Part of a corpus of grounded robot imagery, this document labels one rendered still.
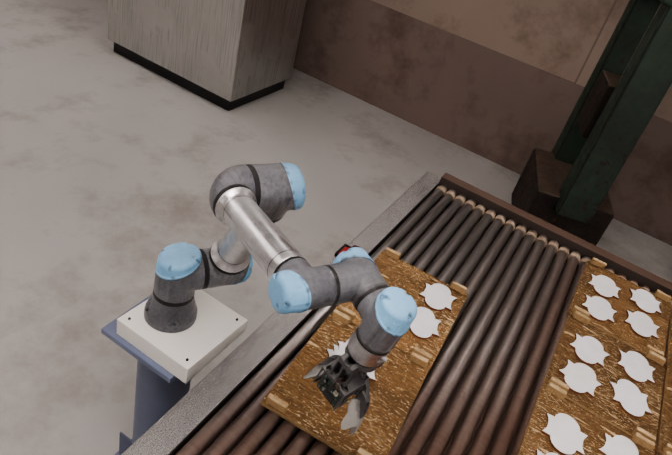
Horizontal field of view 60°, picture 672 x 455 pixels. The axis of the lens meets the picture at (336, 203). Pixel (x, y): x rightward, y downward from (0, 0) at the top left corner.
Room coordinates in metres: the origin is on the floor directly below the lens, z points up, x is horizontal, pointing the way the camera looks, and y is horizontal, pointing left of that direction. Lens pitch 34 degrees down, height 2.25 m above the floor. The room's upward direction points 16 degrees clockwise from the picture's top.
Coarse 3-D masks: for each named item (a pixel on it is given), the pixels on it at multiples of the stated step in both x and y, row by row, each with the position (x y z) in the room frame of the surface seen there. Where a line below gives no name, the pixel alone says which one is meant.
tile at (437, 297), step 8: (432, 288) 1.61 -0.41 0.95; (440, 288) 1.62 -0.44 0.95; (448, 288) 1.63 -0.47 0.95; (424, 296) 1.55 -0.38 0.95; (432, 296) 1.57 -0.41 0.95; (440, 296) 1.58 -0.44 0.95; (448, 296) 1.59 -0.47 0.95; (432, 304) 1.52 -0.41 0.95; (440, 304) 1.54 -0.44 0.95; (448, 304) 1.55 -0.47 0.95
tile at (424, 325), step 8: (424, 312) 1.47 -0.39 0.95; (432, 312) 1.49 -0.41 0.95; (416, 320) 1.43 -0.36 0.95; (424, 320) 1.44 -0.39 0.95; (432, 320) 1.45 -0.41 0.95; (416, 328) 1.39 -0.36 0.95; (424, 328) 1.40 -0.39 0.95; (432, 328) 1.41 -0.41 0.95; (416, 336) 1.36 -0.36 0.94; (424, 336) 1.36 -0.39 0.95
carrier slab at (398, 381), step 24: (312, 336) 1.24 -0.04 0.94; (336, 336) 1.27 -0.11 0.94; (312, 360) 1.15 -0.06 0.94; (408, 360) 1.26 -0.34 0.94; (288, 384) 1.05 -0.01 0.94; (312, 384) 1.07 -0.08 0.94; (384, 384) 1.14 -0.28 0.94; (408, 384) 1.16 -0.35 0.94; (288, 408) 0.97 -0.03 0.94; (312, 408) 0.99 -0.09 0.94; (384, 408) 1.06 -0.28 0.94; (408, 408) 1.08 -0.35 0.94; (312, 432) 0.92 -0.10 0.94; (336, 432) 0.94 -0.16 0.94; (360, 432) 0.96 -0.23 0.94; (384, 432) 0.98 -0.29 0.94
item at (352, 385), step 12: (336, 360) 0.79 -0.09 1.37; (348, 360) 0.76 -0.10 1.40; (324, 372) 0.78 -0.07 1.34; (336, 372) 0.76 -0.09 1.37; (348, 372) 0.73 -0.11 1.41; (360, 372) 0.77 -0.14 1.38; (324, 384) 0.75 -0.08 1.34; (336, 384) 0.74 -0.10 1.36; (348, 384) 0.75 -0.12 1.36; (360, 384) 0.76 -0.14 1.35; (336, 396) 0.73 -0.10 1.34; (348, 396) 0.74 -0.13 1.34; (336, 408) 0.73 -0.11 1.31
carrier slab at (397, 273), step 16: (384, 256) 1.72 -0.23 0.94; (384, 272) 1.63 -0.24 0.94; (400, 272) 1.66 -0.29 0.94; (416, 272) 1.68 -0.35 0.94; (416, 288) 1.60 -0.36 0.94; (352, 304) 1.43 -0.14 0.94; (416, 304) 1.51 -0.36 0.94; (448, 320) 1.48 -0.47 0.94; (432, 336) 1.38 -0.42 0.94; (432, 352) 1.32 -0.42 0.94
